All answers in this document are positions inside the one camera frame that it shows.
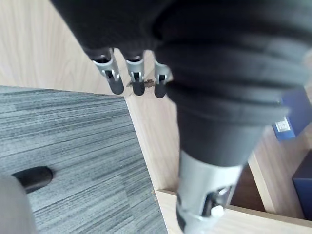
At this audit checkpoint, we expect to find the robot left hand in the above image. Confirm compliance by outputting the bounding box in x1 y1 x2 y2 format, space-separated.
50 0 312 234

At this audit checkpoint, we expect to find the light wooden office cabinet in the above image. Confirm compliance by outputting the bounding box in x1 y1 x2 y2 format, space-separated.
0 0 312 234

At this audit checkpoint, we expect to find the blue folder with white label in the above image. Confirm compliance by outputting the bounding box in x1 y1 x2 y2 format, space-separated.
272 87 312 142

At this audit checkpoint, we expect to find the dark navy folder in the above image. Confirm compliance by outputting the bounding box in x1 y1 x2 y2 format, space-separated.
292 150 312 219

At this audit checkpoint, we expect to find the dark robot left foot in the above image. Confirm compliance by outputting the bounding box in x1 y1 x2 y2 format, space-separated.
11 166 54 195

